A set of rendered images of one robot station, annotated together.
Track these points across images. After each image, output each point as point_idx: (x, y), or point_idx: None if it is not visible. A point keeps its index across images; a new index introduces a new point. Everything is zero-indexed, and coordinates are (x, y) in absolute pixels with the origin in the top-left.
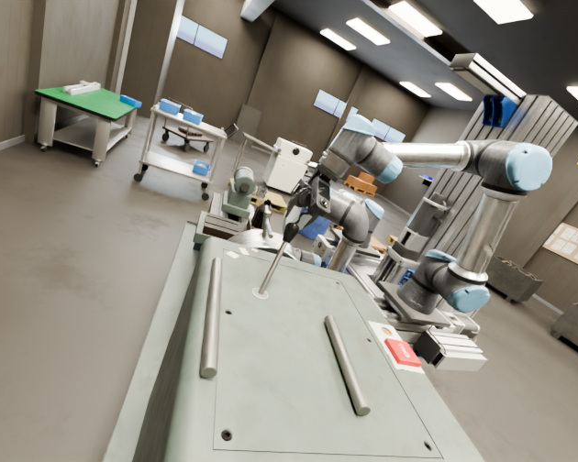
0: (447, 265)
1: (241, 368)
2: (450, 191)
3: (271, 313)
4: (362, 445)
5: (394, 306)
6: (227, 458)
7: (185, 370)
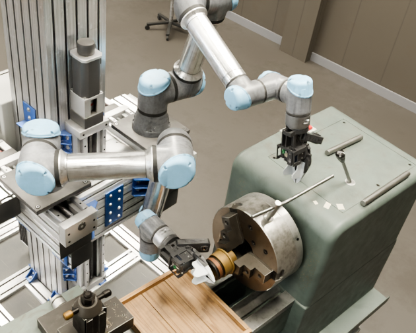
0: (174, 81)
1: (391, 170)
2: (75, 27)
3: (355, 173)
4: (369, 137)
5: None
6: (413, 162)
7: (409, 183)
